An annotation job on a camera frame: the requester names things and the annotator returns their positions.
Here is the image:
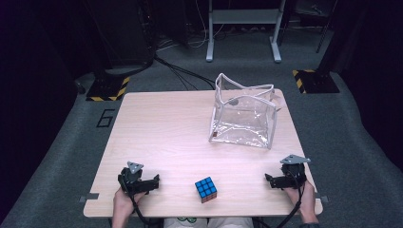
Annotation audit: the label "puzzle cube with coloured squares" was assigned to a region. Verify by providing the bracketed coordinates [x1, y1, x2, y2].
[194, 176, 219, 204]

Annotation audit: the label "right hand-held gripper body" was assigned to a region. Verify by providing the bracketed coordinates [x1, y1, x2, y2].
[279, 154, 312, 190]

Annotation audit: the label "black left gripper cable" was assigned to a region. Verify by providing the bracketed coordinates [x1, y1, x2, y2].
[120, 184, 150, 227]

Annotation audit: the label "white metal desk frame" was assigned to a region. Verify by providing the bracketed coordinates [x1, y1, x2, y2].
[205, 0, 288, 65]

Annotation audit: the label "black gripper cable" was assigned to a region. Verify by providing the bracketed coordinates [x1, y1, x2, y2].
[120, 184, 150, 227]
[276, 177, 306, 228]

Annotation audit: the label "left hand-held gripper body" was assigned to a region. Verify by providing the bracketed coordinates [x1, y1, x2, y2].
[117, 161, 148, 196]

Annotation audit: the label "person's right hand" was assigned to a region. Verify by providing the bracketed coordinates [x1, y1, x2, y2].
[283, 181, 317, 219]

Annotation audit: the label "person's left hand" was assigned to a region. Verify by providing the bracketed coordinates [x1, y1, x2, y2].
[112, 188, 147, 217]

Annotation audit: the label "clear plastic bag white trim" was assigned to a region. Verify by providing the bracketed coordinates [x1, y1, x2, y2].
[207, 72, 282, 150]

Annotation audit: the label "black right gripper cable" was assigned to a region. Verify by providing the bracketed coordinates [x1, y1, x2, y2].
[276, 177, 306, 228]

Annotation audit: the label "black floor cables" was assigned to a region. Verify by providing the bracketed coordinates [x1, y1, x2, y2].
[153, 54, 217, 92]

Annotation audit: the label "person's light trousers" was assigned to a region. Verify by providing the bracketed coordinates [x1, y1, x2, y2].
[163, 216, 255, 228]

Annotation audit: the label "black yellow striped stand base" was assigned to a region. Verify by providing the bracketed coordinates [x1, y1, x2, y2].
[86, 75, 131, 103]
[291, 68, 340, 95]

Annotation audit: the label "white floor cable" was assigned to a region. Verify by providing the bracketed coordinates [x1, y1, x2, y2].
[157, 0, 226, 51]

